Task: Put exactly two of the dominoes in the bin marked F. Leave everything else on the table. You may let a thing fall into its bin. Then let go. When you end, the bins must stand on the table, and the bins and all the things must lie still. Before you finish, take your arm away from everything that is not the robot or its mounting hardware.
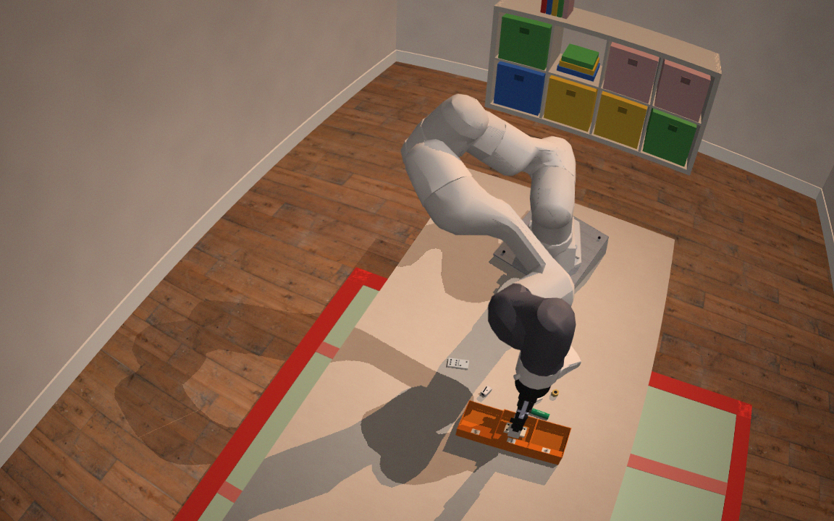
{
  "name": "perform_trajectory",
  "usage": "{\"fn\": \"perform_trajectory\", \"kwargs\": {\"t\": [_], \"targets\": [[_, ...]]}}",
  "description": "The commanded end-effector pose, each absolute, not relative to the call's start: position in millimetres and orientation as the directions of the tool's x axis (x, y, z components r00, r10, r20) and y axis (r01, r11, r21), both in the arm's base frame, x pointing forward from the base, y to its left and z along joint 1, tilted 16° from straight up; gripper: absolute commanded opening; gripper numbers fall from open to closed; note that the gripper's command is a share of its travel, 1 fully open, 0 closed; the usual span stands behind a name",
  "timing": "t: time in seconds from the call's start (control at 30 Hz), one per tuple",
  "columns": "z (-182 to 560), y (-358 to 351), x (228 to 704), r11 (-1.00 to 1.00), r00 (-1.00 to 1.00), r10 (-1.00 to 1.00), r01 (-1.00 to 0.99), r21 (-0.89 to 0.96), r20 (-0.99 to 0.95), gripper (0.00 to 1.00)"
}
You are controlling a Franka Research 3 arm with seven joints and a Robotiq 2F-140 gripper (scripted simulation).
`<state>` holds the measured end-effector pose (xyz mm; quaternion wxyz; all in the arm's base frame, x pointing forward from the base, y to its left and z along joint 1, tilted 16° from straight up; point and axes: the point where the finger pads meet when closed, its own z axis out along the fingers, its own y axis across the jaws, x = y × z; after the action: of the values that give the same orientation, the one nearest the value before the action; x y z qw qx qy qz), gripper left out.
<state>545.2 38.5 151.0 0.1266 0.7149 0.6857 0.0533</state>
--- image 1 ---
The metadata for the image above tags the orange rack of three bins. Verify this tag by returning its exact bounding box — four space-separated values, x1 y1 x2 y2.
455 400 571 465

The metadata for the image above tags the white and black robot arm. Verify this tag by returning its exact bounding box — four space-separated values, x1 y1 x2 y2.
400 94 581 390

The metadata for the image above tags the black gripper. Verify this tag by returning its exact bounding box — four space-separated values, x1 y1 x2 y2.
507 380 551 439

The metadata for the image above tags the green aa battery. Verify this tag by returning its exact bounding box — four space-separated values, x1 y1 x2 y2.
531 408 550 420

